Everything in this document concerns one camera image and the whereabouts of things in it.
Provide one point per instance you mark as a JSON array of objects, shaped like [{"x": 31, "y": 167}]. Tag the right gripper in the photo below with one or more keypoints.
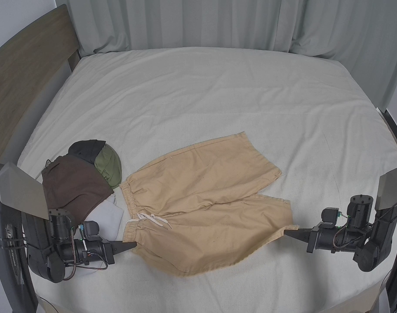
[{"x": 328, "y": 240}]

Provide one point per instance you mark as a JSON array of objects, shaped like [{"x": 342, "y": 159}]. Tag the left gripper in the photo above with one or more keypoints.
[{"x": 97, "y": 251}]

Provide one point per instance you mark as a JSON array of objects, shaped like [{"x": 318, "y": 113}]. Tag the tan shorts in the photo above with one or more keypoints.
[{"x": 201, "y": 207}]

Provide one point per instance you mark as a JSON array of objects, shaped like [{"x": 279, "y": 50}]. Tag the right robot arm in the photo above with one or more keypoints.
[{"x": 390, "y": 187}]

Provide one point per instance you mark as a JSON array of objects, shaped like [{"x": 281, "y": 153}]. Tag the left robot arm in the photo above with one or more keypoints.
[{"x": 22, "y": 191}]

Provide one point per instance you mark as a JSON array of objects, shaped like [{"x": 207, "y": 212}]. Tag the bed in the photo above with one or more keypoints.
[{"x": 234, "y": 103}]

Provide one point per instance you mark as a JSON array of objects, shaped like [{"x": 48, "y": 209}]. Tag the white garment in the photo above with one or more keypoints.
[{"x": 107, "y": 217}]

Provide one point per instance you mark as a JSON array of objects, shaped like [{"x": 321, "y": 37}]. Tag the brown garment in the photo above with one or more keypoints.
[{"x": 74, "y": 184}]

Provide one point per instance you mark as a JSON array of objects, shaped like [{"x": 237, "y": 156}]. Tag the green garment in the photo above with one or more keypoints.
[{"x": 109, "y": 168}]

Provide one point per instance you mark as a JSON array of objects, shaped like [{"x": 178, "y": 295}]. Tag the black garment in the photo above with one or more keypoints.
[{"x": 84, "y": 150}]

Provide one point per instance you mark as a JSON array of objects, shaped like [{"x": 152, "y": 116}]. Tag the pale green curtain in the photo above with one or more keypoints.
[
  {"x": 172, "y": 11},
  {"x": 348, "y": 28}
]

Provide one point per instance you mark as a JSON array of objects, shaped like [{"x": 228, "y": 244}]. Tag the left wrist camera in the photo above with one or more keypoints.
[{"x": 91, "y": 228}]

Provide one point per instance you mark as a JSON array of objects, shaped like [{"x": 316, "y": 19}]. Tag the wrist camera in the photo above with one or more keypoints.
[
  {"x": 330, "y": 215},
  {"x": 91, "y": 228}
]

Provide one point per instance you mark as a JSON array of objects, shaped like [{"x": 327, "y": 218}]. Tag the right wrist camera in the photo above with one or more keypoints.
[{"x": 330, "y": 215}]

